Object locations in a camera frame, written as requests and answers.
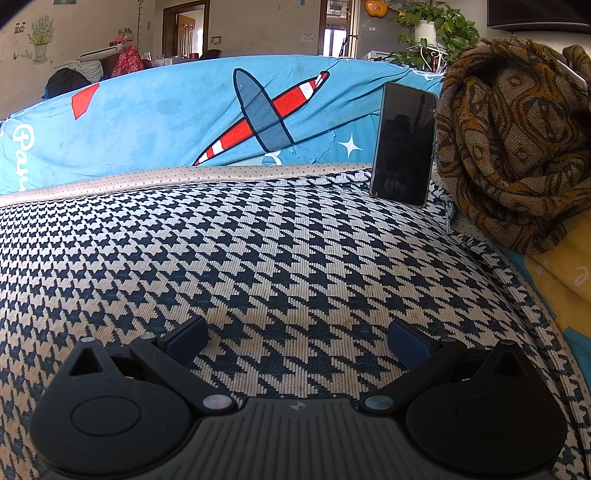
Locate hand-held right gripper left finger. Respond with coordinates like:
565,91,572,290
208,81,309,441
58,316,238,416

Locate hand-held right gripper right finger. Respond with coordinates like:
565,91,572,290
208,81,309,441
358,318,539,416

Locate houndstooth sofa cushion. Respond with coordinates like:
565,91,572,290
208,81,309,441
0,167,591,480

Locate yellow printed cloth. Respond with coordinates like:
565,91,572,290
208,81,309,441
522,222,591,333

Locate brown patterned scarf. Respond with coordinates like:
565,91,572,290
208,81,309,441
436,38,591,256

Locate red floral cloth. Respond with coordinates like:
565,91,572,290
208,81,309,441
111,45,146,78

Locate pale striped bedding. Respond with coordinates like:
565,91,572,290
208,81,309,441
76,58,108,84

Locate potted green plant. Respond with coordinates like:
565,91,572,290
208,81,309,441
383,39,451,75

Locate white flat board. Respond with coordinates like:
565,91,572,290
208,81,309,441
78,44,126,61

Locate grey refrigerator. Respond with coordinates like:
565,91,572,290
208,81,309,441
358,0,416,60

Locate potted pothos in white pot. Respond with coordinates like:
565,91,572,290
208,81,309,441
390,0,481,54

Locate black television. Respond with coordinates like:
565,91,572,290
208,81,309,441
487,0,591,33

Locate brown wooden door frame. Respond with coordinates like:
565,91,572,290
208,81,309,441
325,0,360,58
161,0,211,60

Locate lavender pot wall sticker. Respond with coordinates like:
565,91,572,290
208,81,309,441
28,16,57,63

